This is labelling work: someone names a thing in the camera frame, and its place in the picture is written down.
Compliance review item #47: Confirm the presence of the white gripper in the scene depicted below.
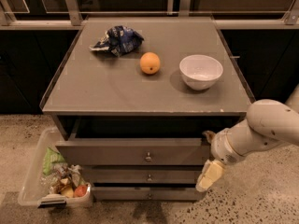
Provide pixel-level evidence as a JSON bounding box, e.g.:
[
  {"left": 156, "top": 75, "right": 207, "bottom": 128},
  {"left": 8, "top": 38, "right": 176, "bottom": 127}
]
[{"left": 195, "top": 129, "right": 245, "bottom": 192}]

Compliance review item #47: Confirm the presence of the grey top drawer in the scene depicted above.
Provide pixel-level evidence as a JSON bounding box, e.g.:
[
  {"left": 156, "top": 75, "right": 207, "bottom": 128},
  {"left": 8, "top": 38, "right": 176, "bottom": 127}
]
[{"left": 56, "top": 138, "right": 210, "bottom": 166}]

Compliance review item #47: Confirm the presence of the grey drawer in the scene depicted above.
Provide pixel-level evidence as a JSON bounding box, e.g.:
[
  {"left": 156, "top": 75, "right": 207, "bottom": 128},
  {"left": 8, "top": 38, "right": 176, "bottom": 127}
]
[
  {"left": 82, "top": 166, "right": 202, "bottom": 184},
  {"left": 56, "top": 138, "right": 210, "bottom": 166},
  {"left": 92, "top": 187, "right": 206, "bottom": 202}
]

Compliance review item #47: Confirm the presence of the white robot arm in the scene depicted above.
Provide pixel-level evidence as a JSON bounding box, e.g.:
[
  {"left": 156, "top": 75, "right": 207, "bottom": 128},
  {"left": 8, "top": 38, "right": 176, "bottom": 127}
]
[{"left": 195, "top": 99, "right": 299, "bottom": 192}]

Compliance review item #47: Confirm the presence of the grey bottom drawer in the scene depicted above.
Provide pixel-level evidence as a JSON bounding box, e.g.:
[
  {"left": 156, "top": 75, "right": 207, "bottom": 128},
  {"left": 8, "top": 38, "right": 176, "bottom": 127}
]
[{"left": 92, "top": 187, "right": 206, "bottom": 202}]

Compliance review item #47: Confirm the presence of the grey drawer cabinet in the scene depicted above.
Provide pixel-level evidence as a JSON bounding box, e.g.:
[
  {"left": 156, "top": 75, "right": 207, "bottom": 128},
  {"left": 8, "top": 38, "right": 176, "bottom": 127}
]
[{"left": 41, "top": 17, "right": 254, "bottom": 188}]

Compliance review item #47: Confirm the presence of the grey middle drawer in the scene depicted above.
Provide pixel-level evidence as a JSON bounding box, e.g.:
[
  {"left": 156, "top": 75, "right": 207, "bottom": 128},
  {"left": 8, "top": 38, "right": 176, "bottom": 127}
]
[{"left": 82, "top": 166, "right": 202, "bottom": 184}]

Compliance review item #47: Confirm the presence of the white ceramic bowl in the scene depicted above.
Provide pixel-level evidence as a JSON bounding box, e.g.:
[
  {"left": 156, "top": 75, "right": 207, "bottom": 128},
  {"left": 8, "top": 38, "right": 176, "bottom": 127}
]
[{"left": 179, "top": 55, "right": 223, "bottom": 91}]

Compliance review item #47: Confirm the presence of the orange fruit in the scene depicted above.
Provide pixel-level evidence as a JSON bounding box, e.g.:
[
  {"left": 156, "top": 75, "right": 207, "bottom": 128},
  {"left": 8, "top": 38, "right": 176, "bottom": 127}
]
[{"left": 140, "top": 52, "right": 161, "bottom": 75}]

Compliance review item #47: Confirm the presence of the red apple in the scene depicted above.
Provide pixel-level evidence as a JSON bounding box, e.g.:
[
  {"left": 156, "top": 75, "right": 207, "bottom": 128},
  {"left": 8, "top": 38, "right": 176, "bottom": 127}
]
[{"left": 74, "top": 185, "right": 87, "bottom": 198}]

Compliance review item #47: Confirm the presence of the crumpled blue chip bag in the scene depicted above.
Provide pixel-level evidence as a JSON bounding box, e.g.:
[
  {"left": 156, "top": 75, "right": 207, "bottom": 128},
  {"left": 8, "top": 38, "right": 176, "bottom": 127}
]
[{"left": 90, "top": 25, "right": 144, "bottom": 57}]

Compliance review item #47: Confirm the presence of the yellow fruit in bin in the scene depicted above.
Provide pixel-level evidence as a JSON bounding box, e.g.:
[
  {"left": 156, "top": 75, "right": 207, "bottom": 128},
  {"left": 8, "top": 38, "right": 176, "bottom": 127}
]
[{"left": 61, "top": 186, "right": 74, "bottom": 198}]

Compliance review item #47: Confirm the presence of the green snack bag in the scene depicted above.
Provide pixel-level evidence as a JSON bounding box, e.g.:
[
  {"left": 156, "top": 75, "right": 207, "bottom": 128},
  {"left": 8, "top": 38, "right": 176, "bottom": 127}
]
[{"left": 42, "top": 147, "right": 65, "bottom": 175}]

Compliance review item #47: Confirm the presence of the clear plastic bin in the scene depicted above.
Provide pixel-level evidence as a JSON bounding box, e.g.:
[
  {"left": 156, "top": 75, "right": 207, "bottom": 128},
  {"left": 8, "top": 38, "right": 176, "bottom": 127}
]
[{"left": 18, "top": 127, "right": 93, "bottom": 208}]

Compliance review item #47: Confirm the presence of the metal railing frame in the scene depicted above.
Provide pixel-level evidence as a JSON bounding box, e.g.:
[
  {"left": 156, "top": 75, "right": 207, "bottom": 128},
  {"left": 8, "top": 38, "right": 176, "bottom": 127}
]
[{"left": 1, "top": 0, "right": 298, "bottom": 26}]

